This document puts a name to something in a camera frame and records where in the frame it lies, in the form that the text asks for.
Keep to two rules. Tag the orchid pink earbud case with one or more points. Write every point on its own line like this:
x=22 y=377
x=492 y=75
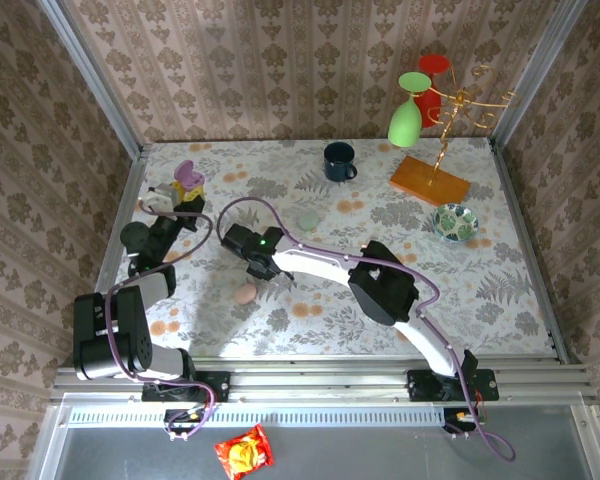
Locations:
x=185 y=172

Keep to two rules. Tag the peach earbud case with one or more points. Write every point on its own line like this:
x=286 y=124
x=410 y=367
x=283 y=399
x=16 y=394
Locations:
x=245 y=294

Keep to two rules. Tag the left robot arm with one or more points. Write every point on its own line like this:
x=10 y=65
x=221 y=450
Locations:
x=105 y=340

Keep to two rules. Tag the mint green earbud case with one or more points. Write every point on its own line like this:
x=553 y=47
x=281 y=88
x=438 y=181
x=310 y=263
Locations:
x=309 y=221

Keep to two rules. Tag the dark blue enamel mug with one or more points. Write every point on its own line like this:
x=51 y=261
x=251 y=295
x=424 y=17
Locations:
x=339 y=156

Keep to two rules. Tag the wide aluminium extrusion beam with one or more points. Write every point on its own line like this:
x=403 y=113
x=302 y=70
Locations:
x=320 y=380

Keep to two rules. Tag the green plastic wine glass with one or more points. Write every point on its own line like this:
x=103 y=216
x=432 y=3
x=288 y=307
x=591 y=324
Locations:
x=404 y=125

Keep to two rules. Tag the red snack bag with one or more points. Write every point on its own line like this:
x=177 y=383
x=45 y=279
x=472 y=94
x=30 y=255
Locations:
x=242 y=452

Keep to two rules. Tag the leaf pattern bowl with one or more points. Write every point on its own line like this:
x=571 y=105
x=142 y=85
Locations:
x=455 y=222

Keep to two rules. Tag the grey metal panel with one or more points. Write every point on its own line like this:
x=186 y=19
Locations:
x=380 y=455

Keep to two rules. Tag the red plastic wine glass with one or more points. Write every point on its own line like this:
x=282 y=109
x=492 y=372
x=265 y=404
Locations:
x=434 y=64

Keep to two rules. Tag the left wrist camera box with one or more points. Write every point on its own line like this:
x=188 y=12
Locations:
x=161 y=196

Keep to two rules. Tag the aluminium table side rail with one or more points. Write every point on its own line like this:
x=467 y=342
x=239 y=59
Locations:
x=514 y=200
x=131 y=187

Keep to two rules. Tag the aluminium frame post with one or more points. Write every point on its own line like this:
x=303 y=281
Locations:
x=94 y=75
x=537 y=75

